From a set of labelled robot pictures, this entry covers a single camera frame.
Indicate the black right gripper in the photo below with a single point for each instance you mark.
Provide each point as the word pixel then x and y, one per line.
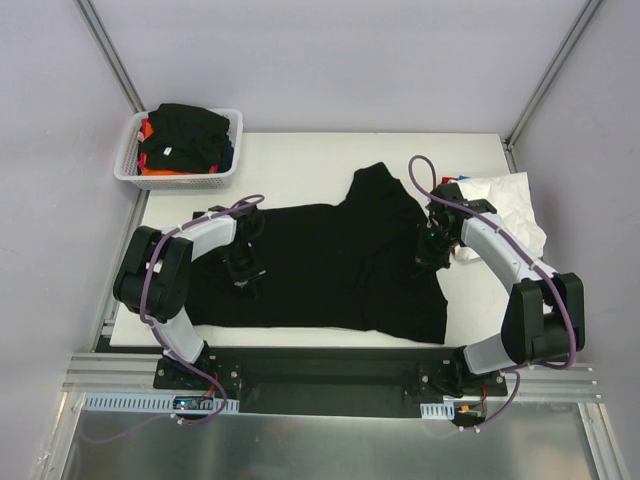
pixel 432 255

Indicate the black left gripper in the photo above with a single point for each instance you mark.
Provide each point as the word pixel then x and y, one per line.
pixel 245 273

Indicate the black t shirt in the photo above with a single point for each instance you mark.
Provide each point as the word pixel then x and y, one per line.
pixel 171 113
pixel 350 266

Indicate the white t shirt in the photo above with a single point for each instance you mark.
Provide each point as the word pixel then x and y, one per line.
pixel 510 195

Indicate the white plastic laundry basket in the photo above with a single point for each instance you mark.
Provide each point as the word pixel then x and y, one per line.
pixel 127 158

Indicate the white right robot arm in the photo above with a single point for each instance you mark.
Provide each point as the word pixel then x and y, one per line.
pixel 544 321

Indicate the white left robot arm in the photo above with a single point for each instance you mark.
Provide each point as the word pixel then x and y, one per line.
pixel 153 278

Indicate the dark blue t shirt in basket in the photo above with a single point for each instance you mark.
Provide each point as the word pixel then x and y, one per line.
pixel 225 161

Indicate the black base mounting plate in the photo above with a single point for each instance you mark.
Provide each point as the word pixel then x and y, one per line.
pixel 359 382

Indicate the black t shirt in basket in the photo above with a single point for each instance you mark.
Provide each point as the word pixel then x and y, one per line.
pixel 171 113

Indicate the pink t shirt in basket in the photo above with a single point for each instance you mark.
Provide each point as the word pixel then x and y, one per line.
pixel 142 134

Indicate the orange t shirt in basket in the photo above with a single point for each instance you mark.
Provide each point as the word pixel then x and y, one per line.
pixel 165 150

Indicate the right white cable duct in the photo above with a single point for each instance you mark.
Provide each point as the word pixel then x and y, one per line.
pixel 438 411

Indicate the white cable duct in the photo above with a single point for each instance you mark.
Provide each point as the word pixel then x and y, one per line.
pixel 157 403
pixel 438 411

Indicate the aluminium front rail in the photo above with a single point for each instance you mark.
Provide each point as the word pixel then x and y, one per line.
pixel 122 372

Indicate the left white cable duct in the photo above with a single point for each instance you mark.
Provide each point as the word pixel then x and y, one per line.
pixel 157 403

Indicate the right aluminium frame post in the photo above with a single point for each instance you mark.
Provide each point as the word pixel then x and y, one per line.
pixel 571 39

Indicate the aluminium frame post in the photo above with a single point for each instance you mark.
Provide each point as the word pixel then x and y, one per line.
pixel 571 39
pixel 96 27

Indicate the left aluminium frame post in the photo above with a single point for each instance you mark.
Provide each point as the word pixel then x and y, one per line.
pixel 96 27

